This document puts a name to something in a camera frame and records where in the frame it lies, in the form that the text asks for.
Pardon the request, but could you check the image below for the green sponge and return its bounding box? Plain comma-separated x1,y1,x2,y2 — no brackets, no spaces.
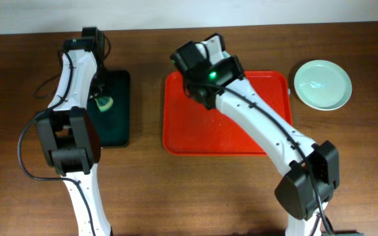
94,96,114,112

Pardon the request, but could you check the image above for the light blue plate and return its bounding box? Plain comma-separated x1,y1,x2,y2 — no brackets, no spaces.
293,60,352,111

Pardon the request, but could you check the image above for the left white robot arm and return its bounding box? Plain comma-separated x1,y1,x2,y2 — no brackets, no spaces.
35,27,113,235

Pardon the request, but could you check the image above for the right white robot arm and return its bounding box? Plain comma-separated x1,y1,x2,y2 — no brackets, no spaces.
170,39,340,235

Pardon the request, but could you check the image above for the black plastic tray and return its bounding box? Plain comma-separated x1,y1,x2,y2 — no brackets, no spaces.
87,70,131,148

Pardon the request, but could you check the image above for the red plastic tray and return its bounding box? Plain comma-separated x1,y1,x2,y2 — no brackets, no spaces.
163,71,292,157

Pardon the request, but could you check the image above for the left black cable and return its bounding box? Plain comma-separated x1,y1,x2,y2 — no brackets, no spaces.
17,34,113,236

